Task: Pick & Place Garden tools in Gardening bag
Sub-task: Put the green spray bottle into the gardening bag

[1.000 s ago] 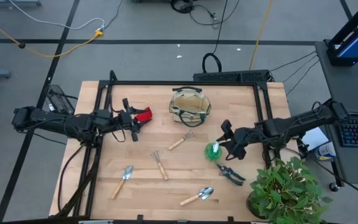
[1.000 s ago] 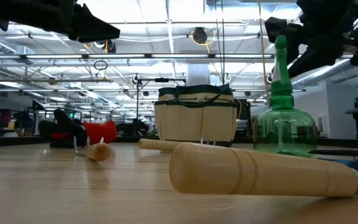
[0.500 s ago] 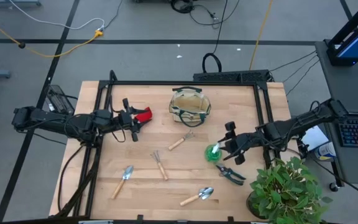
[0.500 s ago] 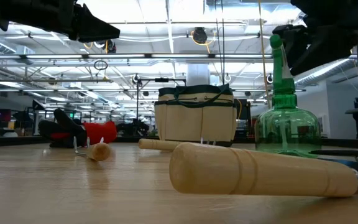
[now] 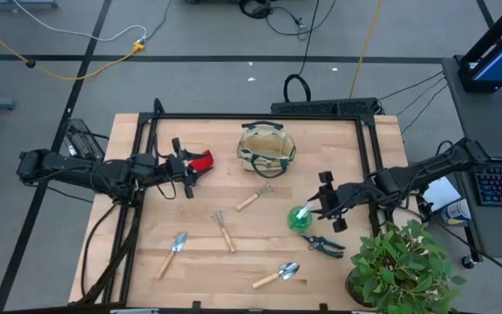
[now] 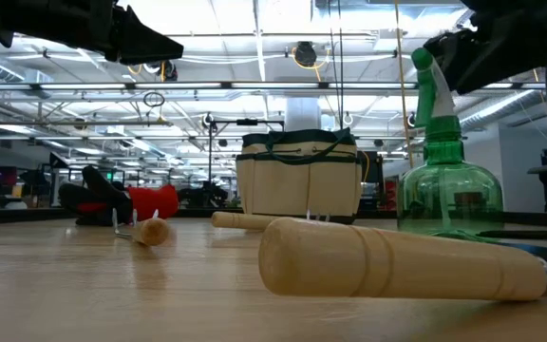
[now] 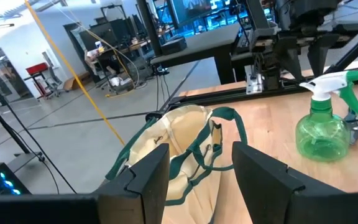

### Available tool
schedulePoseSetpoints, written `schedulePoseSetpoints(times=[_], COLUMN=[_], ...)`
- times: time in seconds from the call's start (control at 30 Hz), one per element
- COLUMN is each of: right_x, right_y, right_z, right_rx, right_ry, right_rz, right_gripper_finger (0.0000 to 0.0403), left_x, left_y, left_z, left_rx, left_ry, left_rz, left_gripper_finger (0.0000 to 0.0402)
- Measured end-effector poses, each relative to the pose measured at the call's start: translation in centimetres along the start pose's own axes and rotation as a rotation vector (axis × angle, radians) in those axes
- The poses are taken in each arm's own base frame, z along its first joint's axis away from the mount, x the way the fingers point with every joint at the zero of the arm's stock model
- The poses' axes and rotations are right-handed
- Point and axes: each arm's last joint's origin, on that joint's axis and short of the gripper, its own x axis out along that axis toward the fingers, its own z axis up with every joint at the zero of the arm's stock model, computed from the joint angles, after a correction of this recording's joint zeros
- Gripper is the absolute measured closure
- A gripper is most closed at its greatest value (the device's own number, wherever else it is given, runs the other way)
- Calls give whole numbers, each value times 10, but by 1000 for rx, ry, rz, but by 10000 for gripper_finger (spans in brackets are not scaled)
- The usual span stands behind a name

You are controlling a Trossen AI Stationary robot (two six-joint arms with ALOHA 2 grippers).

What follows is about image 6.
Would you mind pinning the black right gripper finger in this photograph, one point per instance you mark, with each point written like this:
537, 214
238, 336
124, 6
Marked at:
463, 57

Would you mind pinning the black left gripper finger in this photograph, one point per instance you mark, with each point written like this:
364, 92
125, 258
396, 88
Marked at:
145, 40

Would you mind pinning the green plastic spray bottle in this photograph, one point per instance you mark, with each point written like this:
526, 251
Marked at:
449, 195

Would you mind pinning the black red gardening glove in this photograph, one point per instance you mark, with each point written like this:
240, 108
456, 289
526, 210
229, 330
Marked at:
71, 197
152, 202

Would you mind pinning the beige green canvas gardening bag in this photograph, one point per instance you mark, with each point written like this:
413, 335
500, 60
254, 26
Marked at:
297, 185

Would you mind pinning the black background monitor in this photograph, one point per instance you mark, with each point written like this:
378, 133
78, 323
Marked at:
373, 166

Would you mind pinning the black background stand frame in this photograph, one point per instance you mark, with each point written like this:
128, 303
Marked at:
247, 122

